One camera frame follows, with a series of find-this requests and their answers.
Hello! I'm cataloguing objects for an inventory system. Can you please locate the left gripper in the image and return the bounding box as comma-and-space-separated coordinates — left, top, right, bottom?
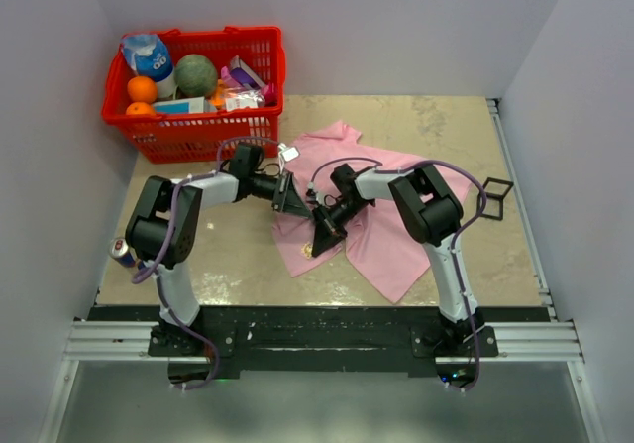
250, 172, 312, 222

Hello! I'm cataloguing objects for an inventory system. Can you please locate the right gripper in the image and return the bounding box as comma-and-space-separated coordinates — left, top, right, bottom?
313, 198, 372, 258

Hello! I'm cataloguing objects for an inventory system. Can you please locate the gold rhinestone brooch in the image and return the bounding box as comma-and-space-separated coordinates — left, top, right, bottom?
301, 243, 313, 259

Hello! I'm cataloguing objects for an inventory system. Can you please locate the pink garment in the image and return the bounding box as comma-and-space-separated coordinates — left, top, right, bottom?
272, 121, 430, 303

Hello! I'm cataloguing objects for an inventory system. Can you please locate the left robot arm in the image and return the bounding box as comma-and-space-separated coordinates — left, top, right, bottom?
125, 142, 311, 356

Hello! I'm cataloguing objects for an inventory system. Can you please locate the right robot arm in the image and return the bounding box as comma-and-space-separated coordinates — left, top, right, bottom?
311, 160, 487, 357

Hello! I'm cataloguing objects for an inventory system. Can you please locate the red plastic shopping basket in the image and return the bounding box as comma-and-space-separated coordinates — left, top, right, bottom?
101, 26, 285, 164

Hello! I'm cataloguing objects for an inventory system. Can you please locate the pink white snack packet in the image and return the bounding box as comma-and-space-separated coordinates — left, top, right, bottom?
217, 84, 278, 112

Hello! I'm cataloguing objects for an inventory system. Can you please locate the white blue carton box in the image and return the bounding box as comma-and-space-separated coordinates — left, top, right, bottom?
152, 97, 216, 115

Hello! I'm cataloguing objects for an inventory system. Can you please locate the purple white box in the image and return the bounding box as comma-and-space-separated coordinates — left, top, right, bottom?
220, 55, 266, 89

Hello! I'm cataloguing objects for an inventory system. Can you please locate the green melon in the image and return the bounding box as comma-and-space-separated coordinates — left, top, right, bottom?
174, 54, 218, 97

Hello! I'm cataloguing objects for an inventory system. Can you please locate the energy drink can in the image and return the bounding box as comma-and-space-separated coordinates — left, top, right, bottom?
108, 237, 144, 271

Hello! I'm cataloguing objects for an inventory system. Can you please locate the orange fruit lower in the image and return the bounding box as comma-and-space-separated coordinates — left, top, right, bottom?
125, 102, 156, 116

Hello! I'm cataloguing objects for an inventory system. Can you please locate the orange fruit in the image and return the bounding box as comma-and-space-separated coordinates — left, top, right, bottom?
125, 102, 156, 116
127, 76, 159, 104

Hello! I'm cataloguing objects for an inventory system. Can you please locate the orange fruit upper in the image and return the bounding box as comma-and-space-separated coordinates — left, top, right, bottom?
127, 76, 159, 104

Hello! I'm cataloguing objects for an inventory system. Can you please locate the small black stand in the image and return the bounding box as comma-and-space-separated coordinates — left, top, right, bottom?
480, 176, 514, 222

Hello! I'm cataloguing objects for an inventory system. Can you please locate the blue white plastic bag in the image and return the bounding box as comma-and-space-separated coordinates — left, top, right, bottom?
120, 34, 176, 99

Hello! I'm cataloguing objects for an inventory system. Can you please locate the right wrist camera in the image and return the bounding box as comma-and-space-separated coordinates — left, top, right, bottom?
306, 181, 320, 201

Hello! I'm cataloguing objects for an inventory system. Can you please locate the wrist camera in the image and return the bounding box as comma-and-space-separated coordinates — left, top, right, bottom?
306, 181, 320, 201
278, 145, 300, 163

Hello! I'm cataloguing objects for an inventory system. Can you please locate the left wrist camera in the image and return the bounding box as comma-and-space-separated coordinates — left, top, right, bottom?
278, 145, 300, 163

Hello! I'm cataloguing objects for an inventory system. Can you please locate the black metal base frame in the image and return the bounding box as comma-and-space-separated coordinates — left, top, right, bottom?
82, 305, 551, 389

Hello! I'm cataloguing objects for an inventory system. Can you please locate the aluminium rail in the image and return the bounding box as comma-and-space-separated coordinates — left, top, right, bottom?
63, 321, 583, 363

